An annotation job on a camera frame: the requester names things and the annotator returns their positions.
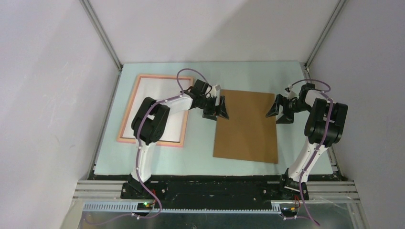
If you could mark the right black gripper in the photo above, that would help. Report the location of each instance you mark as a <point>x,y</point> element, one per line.
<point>286,118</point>

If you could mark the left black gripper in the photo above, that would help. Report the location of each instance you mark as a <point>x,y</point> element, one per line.
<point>219,110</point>

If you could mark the brown cardboard backing board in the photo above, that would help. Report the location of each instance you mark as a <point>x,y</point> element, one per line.
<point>248,134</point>

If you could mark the Great Wall photo print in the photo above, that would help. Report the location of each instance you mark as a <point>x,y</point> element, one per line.
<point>172,126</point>

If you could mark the pink wooden photo frame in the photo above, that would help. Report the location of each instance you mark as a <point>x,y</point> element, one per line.
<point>126,120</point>

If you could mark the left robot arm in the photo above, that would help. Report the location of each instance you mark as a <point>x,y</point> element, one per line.
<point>151,119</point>

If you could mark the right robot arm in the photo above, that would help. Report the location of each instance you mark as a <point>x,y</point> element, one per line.
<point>324,127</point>

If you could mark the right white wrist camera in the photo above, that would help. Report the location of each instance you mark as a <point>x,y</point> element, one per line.
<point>290,94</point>

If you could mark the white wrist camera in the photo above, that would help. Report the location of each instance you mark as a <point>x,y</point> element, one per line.
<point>290,94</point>
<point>214,91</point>

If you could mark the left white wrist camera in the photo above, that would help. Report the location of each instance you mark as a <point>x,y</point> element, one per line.
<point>214,91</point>

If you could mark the right aluminium corner post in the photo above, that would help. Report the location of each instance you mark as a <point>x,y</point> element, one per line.
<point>325,31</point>

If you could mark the aluminium corner post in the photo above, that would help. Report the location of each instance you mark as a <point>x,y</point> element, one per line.
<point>325,31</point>
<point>97,24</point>

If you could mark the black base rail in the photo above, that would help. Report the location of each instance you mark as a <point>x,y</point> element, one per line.
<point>206,192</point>

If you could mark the left aluminium corner post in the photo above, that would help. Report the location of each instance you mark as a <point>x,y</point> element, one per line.
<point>97,24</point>

